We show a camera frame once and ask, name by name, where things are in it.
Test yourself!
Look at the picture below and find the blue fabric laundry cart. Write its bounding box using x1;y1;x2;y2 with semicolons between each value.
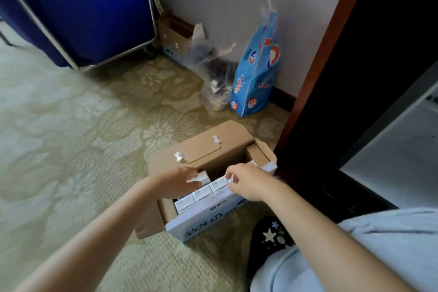
0;0;159;72

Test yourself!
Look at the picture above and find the small open cardboard box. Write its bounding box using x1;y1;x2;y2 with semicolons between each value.
156;10;206;64

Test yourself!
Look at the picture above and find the black star-patterned slipper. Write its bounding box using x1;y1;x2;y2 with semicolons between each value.
246;216;295;283

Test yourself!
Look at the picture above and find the clear plastic bag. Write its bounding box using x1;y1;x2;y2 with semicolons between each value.
186;39;241;113

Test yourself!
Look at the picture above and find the blue printed tissue pack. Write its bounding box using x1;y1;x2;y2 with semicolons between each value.
229;0;283;119

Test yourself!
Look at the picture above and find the person's left forearm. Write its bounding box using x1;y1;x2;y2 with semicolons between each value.
14;176;164;292

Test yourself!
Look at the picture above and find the dark wooden cabinet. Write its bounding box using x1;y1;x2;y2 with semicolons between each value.
274;0;438;222

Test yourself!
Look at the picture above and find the person's right hand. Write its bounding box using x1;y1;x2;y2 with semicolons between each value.
226;163;282;202

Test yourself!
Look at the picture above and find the person's left hand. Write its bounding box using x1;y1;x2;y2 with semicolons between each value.
153;166;202;200

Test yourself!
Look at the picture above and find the open cardboard milk box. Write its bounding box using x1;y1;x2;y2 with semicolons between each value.
135;120;278;244

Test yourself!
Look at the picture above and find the grey cabinet panel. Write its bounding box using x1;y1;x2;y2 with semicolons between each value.
337;63;438;209

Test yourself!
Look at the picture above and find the person's right forearm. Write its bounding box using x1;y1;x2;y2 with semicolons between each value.
269;180;416;292

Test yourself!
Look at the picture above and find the light blue clothing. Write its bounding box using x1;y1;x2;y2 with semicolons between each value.
250;208;438;292

